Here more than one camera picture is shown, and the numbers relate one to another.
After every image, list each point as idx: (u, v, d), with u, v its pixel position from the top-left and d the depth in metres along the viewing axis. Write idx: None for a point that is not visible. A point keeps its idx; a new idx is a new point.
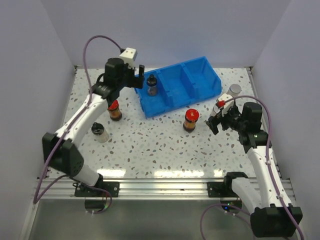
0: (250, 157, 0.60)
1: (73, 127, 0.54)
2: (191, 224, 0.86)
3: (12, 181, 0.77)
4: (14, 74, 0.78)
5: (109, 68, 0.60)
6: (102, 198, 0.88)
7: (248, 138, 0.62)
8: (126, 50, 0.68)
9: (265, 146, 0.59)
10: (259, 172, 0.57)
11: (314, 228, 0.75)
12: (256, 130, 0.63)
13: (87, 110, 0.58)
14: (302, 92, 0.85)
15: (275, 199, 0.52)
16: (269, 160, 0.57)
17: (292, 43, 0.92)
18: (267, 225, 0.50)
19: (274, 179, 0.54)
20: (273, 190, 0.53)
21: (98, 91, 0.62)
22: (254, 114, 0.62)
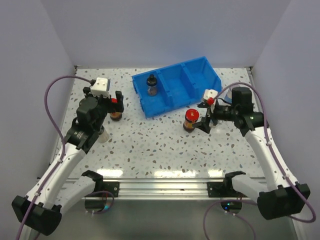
0: (250, 139, 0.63)
1: (45, 188, 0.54)
2: (191, 224, 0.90)
3: (15, 182, 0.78)
4: (18, 76, 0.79)
5: (81, 114, 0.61)
6: (102, 198, 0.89)
7: (245, 122, 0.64)
8: (97, 81, 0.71)
9: (263, 127, 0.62)
10: (261, 154, 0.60)
11: (314, 227, 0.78)
12: (251, 112, 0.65)
13: (61, 165, 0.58)
14: (298, 92, 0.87)
15: (281, 180, 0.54)
16: (269, 140, 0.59)
17: (289, 43, 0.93)
18: (276, 208, 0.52)
19: (276, 159, 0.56)
20: (278, 171, 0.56)
21: (74, 137, 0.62)
22: (245, 98, 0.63)
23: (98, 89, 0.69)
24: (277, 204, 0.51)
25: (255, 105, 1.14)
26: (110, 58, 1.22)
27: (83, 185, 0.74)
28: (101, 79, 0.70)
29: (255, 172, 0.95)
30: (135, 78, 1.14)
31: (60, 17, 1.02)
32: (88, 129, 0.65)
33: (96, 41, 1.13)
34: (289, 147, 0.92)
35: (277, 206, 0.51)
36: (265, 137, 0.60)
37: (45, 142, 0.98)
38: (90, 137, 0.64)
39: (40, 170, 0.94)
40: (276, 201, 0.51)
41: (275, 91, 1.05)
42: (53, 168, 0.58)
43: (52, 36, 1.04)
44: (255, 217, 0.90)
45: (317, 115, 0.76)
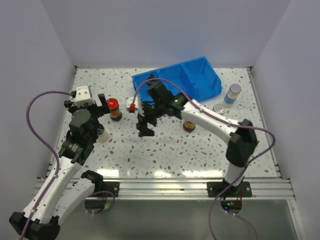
0: (187, 118, 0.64)
1: (41, 204, 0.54)
2: (191, 224, 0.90)
3: (15, 182, 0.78)
4: (18, 76, 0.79)
5: (75, 128, 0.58)
6: (102, 198, 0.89)
7: (175, 108, 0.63)
8: (77, 91, 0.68)
9: (189, 102, 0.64)
10: (202, 122, 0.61)
11: (314, 226, 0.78)
12: (173, 98, 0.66)
13: (56, 180, 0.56)
14: (297, 92, 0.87)
15: (229, 128, 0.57)
16: (200, 108, 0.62)
17: (289, 43, 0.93)
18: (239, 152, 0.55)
19: (214, 117, 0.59)
20: (223, 124, 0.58)
21: (69, 151, 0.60)
22: (159, 89, 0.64)
23: (81, 99, 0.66)
24: (239, 147, 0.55)
25: (255, 105, 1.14)
26: (110, 58, 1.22)
27: (82, 189, 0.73)
28: (81, 89, 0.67)
29: (255, 172, 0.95)
30: (135, 78, 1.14)
31: (60, 17, 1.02)
32: (83, 141, 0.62)
33: (96, 41, 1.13)
34: (289, 147, 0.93)
35: (241, 148, 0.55)
36: (196, 107, 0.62)
37: (45, 142, 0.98)
38: (86, 149, 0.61)
39: (39, 170, 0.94)
40: (238, 146, 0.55)
41: (275, 91, 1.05)
42: (49, 183, 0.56)
43: (52, 36, 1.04)
44: (256, 218, 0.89)
45: (317, 115, 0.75)
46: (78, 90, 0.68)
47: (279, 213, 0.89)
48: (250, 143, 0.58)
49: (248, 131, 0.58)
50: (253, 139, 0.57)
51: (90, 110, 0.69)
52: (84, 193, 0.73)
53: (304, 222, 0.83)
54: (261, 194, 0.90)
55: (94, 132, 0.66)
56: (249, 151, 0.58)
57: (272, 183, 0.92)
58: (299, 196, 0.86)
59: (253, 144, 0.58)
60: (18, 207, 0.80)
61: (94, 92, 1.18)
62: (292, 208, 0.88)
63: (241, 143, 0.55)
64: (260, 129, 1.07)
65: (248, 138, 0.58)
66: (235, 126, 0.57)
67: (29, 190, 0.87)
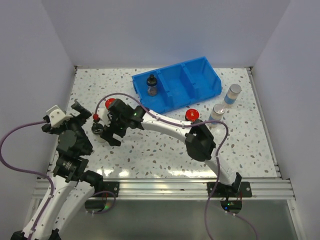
0: (147, 126, 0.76)
1: (39, 224, 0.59)
2: (191, 224, 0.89)
3: (15, 182, 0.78)
4: (18, 76, 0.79)
5: (63, 151, 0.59)
6: (102, 198, 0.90)
7: (137, 121, 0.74)
8: (48, 114, 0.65)
9: (146, 113, 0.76)
10: (161, 128, 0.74)
11: (314, 227, 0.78)
12: (132, 111, 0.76)
13: (52, 200, 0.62)
14: (297, 92, 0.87)
15: (183, 130, 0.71)
16: (156, 116, 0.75)
17: (289, 44, 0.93)
18: (197, 148, 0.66)
19: (170, 122, 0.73)
20: (178, 127, 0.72)
21: (63, 169, 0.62)
22: (119, 106, 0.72)
23: (57, 121, 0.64)
24: (196, 145, 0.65)
25: (255, 105, 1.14)
26: (110, 58, 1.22)
27: (81, 195, 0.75)
28: (51, 111, 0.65)
29: (255, 172, 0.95)
30: (135, 78, 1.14)
31: (61, 18, 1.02)
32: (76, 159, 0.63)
33: (96, 42, 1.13)
34: (289, 147, 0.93)
35: (198, 145, 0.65)
36: (153, 116, 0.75)
37: (45, 142, 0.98)
38: (80, 167, 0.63)
39: (39, 170, 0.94)
40: (194, 143, 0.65)
41: (274, 92, 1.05)
42: (45, 204, 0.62)
43: (52, 36, 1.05)
44: (256, 218, 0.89)
45: (317, 116, 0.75)
46: (50, 113, 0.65)
47: (279, 213, 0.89)
48: (207, 139, 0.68)
49: (201, 128, 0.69)
50: (207, 134, 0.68)
51: (72, 124, 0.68)
52: (84, 199, 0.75)
53: (305, 222, 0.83)
54: (261, 193, 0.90)
55: (86, 146, 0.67)
56: (207, 146, 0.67)
57: (273, 183, 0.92)
58: (299, 196, 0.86)
59: (208, 139, 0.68)
60: (17, 207, 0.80)
61: (94, 92, 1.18)
62: (292, 208, 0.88)
63: (197, 140, 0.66)
64: (260, 129, 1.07)
65: (203, 135, 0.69)
66: (188, 126, 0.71)
67: (29, 190, 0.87)
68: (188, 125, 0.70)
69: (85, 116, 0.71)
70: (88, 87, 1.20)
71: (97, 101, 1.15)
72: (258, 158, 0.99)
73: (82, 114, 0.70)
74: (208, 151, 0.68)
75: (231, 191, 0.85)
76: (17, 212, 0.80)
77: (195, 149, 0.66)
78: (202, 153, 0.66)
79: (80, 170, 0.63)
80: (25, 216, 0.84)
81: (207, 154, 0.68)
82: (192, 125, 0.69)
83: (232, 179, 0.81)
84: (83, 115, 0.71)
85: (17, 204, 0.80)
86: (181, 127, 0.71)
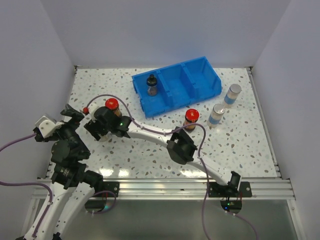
0: (132, 135, 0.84)
1: (40, 230, 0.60)
2: (191, 224, 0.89)
3: (15, 182, 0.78)
4: (18, 76, 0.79)
5: (58, 162, 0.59)
6: (102, 199, 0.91)
7: (123, 130, 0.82)
8: (38, 125, 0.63)
9: (131, 122, 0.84)
10: (144, 136, 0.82)
11: (314, 227, 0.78)
12: (118, 121, 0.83)
13: (51, 207, 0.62)
14: (297, 92, 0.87)
15: (165, 137, 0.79)
16: (140, 125, 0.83)
17: (289, 44, 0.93)
18: (179, 152, 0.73)
19: (152, 131, 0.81)
20: (160, 135, 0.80)
21: (61, 175, 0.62)
22: (106, 115, 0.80)
23: (49, 130, 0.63)
24: (176, 150, 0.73)
25: (255, 105, 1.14)
26: (110, 58, 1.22)
27: (80, 197, 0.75)
28: (40, 123, 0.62)
29: (255, 172, 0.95)
30: (135, 78, 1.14)
31: (60, 17, 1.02)
32: (73, 166, 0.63)
33: (96, 41, 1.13)
34: (289, 147, 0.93)
35: (179, 150, 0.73)
36: (137, 125, 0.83)
37: (45, 142, 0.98)
38: (77, 174, 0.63)
39: (39, 170, 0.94)
40: (175, 148, 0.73)
41: (274, 92, 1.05)
42: (45, 210, 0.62)
43: (52, 36, 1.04)
44: (256, 218, 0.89)
45: (317, 116, 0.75)
46: (39, 124, 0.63)
47: (279, 213, 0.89)
48: (187, 144, 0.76)
49: (181, 135, 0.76)
50: (187, 140, 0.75)
51: (66, 129, 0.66)
52: (84, 200, 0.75)
53: (305, 222, 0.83)
54: (261, 194, 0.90)
55: (83, 152, 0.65)
56: (187, 151, 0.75)
57: (272, 183, 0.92)
58: (299, 196, 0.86)
59: (188, 143, 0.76)
60: (17, 207, 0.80)
61: (94, 92, 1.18)
62: (292, 208, 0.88)
63: (177, 146, 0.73)
64: (260, 129, 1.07)
65: (183, 141, 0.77)
66: (169, 133, 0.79)
67: (29, 190, 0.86)
68: (169, 132, 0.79)
69: (78, 120, 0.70)
70: (89, 87, 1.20)
71: (97, 101, 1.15)
72: (258, 158, 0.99)
73: (74, 118, 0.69)
74: (188, 154, 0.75)
75: (232, 192, 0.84)
76: (17, 212, 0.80)
77: (176, 155, 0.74)
78: (183, 157, 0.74)
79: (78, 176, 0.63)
80: (25, 216, 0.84)
81: (187, 158, 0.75)
82: (172, 132, 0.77)
83: (227, 177, 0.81)
84: (75, 119, 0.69)
85: (17, 204, 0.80)
86: (162, 134, 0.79)
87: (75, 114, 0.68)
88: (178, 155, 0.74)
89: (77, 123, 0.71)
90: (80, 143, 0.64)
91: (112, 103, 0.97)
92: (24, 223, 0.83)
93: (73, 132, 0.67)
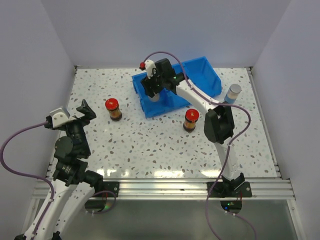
0: (180, 93, 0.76)
1: (40, 228, 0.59)
2: (190, 224, 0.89)
3: (15, 183, 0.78)
4: (18, 76, 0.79)
5: (60, 158, 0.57)
6: (102, 198, 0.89)
7: (173, 84, 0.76)
8: (51, 114, 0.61)
9: (185, 80, 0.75)
10: (190, 97, 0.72)
11: (314, 228, 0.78)
12: (174, 74, 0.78)
13: (52, 204, 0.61)
14: (298, 92, 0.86)
15: (208, 106, 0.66)
16: (191, 86, 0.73)
17: (289, 43, 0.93)
18: (215, 126, 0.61)
19: (201, 94, 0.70)
20: (205, 102, 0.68)
21: (63, 172, 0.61)
22: (165, 65, 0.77)
23: (62, 122, 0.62)
24: (213, 123, 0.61)
25: (255, 105, 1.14)
26: (110, 57, 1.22)
27: (81, 196, 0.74)
28: (55, 113, 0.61)
29: (255, 172, 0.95)
30: (135, 78, 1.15)
31: (60, 17, 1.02)
32: (75, 163, 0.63)
33: (96, 41, 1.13)
34: (289, 147, 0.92)
35: (215, 124, 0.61)
36: (188, 84, 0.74)
37: (45, 142, 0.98)
38: (79, 171, 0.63)
39: (40, 170, 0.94)
40: (213, 120, 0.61)
41: (274, 91, 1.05)
42: (46, 207, 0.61)
43: (52, 36, 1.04)
44: (256, 218, 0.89)
45: (316, 116, 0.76)
46: (53, 114, 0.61)
47: (279, 214, 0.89)
48: (227, 124, 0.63)
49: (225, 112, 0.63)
50: (229, 120, 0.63)
51: (74, 126, 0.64)
52: (84, 200, 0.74)
53: (305, 222, 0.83)
54: (261, 193, 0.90)
55: (84, 152, 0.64)
56: (224, 130, 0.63)
57: (272, 183, 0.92)
58: (299, 196, 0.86)
59: (228, 125, 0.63)
60: (17, 207, 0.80)
61: (94, 91, 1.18)
62: (292, 208, 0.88)
63: (217, 119, 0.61)
64: (260, 129, 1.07)
65: (224, 120, 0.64)
66: (214, 104, 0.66)
67: (28, 191, 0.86)
68: (215, 103, 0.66)
69: (89, 118, 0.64)
70: (89, 87, 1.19)
71: (97, 101, 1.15)
72: (258, 158, 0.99)
73: (86, 116, 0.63)
74: (223, 135, 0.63)
75: (228, 187, 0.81)
76: (17, 212, 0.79)
77: (210, 127, 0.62)
78: (215, 132, 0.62)
79: (79, 174, 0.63)
80: (25, 216, 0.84)
81: (219, 136, 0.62)
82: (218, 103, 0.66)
83: (234, 174, 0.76)
84: (87, 117, 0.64)
85: (17, 205, 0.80)
86: (207, 102, 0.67)
87: (89, 113, 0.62)
88: (212, 129, 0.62)
89: (87, 121, 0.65)
90: (83, 142, 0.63)
91: (112, 103, 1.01)
92: (24, 223, 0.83)
93: (81, 130, 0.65)
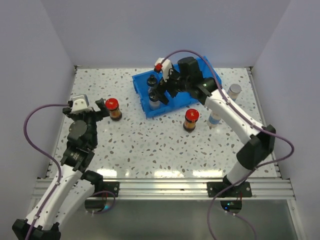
0: (210, 105, 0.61)
1: (43, 211, 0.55)
2: (191, 224, 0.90)
3: (15, 182, 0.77)
4: (17, 75, 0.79)
5: (73, 140, 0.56)
6: (102, 198, 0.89)
7: (202, 92, 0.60)
8: (73, 100, 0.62)
9: (218, 90, 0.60)
10: (227, 115, 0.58)
11: (314, 228, 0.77)
12: (202, 81, 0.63)
13: (58, 188, 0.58)
14: (298, 91, 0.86)
15: (250, 130, 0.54)
16: (227, 100, 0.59)
17: (289, 43, 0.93)
18: (255, 155, 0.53)
19: (240, 113, 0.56)
20: (245, 123, 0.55)
21: (71, 159, 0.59)
22: (193, 66, 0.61)
23: (80, 109, 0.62)
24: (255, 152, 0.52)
25: (255, 105, 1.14)
26: (110, 57, 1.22)
27: (81, 192, 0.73)
28: (77, 98, 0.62)
29: (255, 172, 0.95)
30: (135, 78, 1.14)
31: (60, 17, 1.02)
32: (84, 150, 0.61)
33: (96, 41, 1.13)
34: (289, 147, 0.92)
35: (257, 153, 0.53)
36: (223, 98, 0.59)
37: (45, 142, 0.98)
38: (87, 158, 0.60)
39: (39, 170, 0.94)
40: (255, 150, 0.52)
41: (275, 91, 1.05)
42: (51, 190, 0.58)
43: (52, 36, 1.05)
44: (255, 218, 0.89)
45: (316, 116, 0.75)
46: (75, 99, 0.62)
47: (279, 213, 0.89)
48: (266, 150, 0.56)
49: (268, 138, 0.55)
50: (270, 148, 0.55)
51: (89, 117, 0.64)
52: (84, 196, 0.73)
53: (305, 223, 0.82)
54: (261, 194, 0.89)
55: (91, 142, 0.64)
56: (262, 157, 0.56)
57: (272, 183, 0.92)
58: (299, 196, 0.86)
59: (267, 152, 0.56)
60: (18, 206, 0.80)
61: (94, 91, 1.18)
62: (292, 208, 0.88)
63: (259, 148, 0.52)
64: None
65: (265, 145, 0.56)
66: (258, 129, 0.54)
67: (28, 191, 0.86)
68: (259, 127, 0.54)
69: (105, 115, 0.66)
70: (89, 87, 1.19)
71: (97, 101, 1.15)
72: None
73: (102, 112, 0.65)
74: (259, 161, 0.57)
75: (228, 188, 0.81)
76: (17, 212, 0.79)
77: (248, 155, 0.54)
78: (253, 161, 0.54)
79: (87, 161, 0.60)
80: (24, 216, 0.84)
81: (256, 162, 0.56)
82: (262, 129, 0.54)
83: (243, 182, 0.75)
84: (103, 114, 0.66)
85: (17, 204, 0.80)
86: (249, 125, 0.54)
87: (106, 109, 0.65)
88: (250, 157, 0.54)
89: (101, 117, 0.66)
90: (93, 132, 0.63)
91: (112, 103, 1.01)
92: None
93: (94, 123, 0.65)
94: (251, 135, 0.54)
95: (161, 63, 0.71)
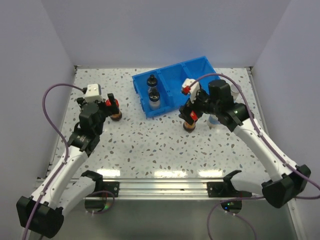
0: (240, 133, 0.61)
1: (50, 188, 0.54)
2: (190, 223, 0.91)
3: (15, 182, 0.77)
4: (17, 75, 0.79)
5: (84, 118, 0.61)
6: (102, 198, 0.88)
7: (232, 119, 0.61)
8: (88, 88, 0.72)
9: (249, 119, 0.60)
10: (258, 149, 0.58)
11: (314, 228, 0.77)
12: (232, 106, 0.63)
13: (65, 167, 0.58)
14: (298, 91, 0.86)
15: (283, 168, 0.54)
16: (260, 132, 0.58)
17: (289, 43, 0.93)
18: (285, 197, 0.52)
19: (273, 149, 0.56)
20: (277, 160, 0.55)
21: (77, 142, 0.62)
22: (225, 91, 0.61)
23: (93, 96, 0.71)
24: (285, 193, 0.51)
25: (255, 105, 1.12)
26: (110, 57, 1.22)
27: (83, 185, 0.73)
28: (91, 86, 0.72)
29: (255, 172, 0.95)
30: (135, 78, 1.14)
31: (60, 17, 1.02)
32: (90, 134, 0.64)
33: (96, 41, 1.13)
34: (289, 147, 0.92)
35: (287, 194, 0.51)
36: (255, 129, 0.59)
37: (45, 142, 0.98)
38: (93, 141, 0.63)
39: (39, 170, 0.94)
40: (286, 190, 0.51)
41: (275, 91, 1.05)
42: (58, 169, 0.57)
43: (52, 36, 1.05)
44: (256, 218, 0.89)
45: (317, 115, 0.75)
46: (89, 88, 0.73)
47: (279, 213, 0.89)
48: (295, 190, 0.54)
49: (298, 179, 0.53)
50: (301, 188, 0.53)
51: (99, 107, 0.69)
52: (86, 189, 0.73)
53: (305, 222, 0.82)
54: None
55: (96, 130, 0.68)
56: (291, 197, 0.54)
57: None
58: (300, 196, 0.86)
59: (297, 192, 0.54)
60: None
61: None
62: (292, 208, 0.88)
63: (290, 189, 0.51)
64: None
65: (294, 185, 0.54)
66: (290, 168, 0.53)
67: (28, 190, 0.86)
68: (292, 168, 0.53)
69: None
70: None
71: None
72: None
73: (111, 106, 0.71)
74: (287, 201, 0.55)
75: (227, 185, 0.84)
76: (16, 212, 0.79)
77: (277, 195, 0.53)
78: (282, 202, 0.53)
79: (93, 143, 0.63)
80: None
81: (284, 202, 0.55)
82: (296, 169, 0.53)
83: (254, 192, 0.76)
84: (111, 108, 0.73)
85: None
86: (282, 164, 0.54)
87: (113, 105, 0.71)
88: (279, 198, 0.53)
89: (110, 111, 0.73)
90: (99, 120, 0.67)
91: None
92: None
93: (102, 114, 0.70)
94: (283, 174, 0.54)
95: (189, 86, 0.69)
